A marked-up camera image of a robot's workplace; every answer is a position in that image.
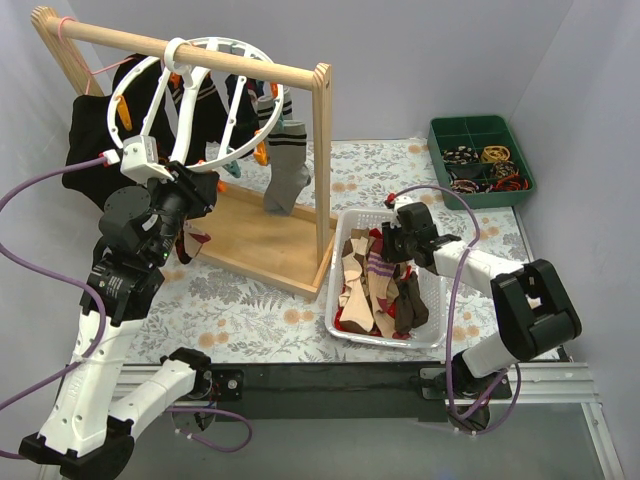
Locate maroon beige purple striped sock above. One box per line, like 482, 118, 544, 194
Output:
183, 221, 211, 258

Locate white round clip hanger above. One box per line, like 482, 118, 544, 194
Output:
106, 56, 292, 177

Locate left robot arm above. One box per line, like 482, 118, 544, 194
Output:
19, 162, 219, 479

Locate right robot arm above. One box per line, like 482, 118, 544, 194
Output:
382, 196, 582, 398

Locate teal clothes clip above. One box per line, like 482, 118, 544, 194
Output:
223, 160, 242, 178

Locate black garment on hanger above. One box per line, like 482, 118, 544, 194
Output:
62, 63, 175, 208

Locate red yellow argyle sock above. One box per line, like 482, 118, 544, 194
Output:
174, 230, 192, 265

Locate black sock brown stripes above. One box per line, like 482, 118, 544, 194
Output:
185, 73, 227, 165

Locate red sock in basket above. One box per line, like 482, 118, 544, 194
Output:
334, 307, 412, 340

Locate brown sock in basket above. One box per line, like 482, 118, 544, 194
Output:
395, 272, 429, 335

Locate navy sock green toe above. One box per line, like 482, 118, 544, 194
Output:
230, 78, 259, 148

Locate beige sock in basket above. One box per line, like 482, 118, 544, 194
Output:
338, 232, 398, 339

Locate grey striped sock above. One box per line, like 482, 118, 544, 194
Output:
256, 87, 293, 133
263, 120, 311, 216

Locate white plastic laundry basket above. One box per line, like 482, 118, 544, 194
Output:
324, 208, 447, 350

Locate wooden clothes rack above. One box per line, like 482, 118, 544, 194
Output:
31, 6, 336, 299

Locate floral table mat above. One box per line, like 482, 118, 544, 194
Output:
127, 139, 530, 364

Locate green compartment tray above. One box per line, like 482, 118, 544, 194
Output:
427, 115, 536, 210

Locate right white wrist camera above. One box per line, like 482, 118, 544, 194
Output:
384, 193, 414, 216

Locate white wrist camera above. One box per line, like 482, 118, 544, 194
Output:
100, 135, 173, 185
384, 193, 414, 216

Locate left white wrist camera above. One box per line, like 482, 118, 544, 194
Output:
100, 135, 173, 185

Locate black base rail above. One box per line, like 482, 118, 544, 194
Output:
210, 362, 447, 422

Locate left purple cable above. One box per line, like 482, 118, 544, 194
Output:
0, 154, 109, 461

